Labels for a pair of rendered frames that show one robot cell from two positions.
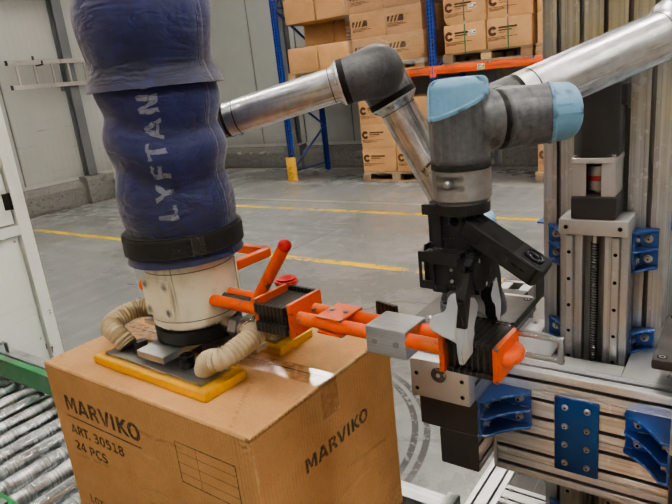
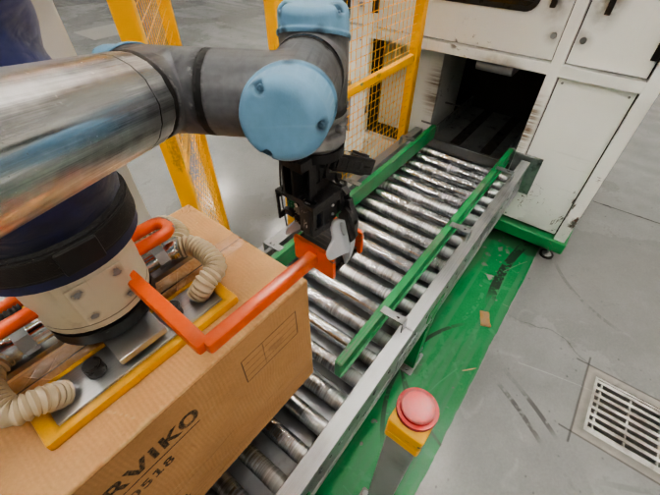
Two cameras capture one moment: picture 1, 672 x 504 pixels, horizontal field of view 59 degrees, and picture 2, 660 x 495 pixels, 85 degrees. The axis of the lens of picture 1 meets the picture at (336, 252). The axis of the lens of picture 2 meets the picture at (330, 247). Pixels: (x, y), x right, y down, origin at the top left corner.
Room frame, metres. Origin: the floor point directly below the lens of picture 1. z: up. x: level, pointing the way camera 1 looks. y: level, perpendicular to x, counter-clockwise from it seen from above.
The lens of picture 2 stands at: (1.51, -0.09, 1.64)
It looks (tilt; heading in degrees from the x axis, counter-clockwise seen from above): 45 degrees down; 91
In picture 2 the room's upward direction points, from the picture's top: straight up
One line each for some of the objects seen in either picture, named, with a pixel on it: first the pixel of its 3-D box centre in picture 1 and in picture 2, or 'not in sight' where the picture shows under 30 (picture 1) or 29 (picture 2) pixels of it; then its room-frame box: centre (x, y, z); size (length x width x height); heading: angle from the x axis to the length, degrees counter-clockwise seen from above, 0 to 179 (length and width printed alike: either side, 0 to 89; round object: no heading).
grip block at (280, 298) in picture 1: (288, 309); not in sight; (0.95, 0.09, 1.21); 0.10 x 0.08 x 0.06; 141
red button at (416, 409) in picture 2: (286, 283); (416, 411); (1.65, 0.15, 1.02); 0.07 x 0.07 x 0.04
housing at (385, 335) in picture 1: (396, 334); not in sight; (0.82, -0.08, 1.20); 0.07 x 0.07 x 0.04; 51
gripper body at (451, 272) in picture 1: (458, 245); not in sight; (0.75, -0.16, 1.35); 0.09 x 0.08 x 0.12; 51
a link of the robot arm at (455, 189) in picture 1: (460, 185); not in sight; (0.74, -0.17, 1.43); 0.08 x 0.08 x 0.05
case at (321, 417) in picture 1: (227, 433); (153, 375); (1.11, 0.27, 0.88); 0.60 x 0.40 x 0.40; 52
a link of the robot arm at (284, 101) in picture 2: not in sight; (277, 96); (1.45, 0.24, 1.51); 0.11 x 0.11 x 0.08; 83
